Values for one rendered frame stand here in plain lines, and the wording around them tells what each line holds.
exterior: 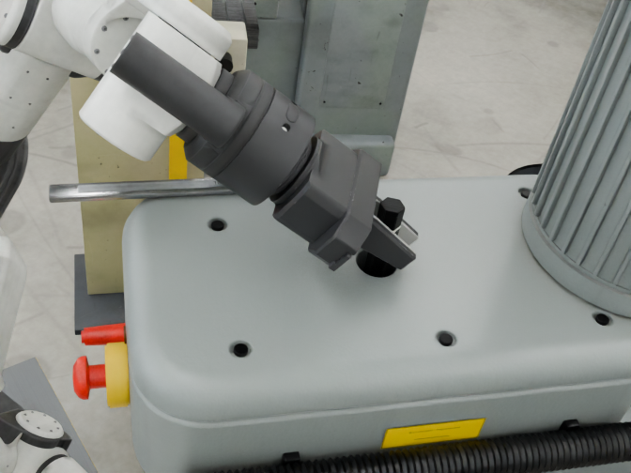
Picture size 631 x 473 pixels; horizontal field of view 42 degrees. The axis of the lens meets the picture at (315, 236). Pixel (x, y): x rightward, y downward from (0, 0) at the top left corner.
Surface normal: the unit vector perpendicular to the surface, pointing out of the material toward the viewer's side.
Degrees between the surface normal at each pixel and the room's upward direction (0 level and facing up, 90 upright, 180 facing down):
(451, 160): 0
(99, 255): 90
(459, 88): 0
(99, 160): 90
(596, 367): 63
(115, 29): 76
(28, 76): 104
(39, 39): 98
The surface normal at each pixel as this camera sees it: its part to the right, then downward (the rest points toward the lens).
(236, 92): -0.20, -0.57
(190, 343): 0.13, -0.73
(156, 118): 0.20, 0.26
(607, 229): -0.66, 0.44
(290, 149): 0.36, 0.02
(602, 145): -0.89, 0.22
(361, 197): 0.60, -0.53
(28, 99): 0.16, 0.84
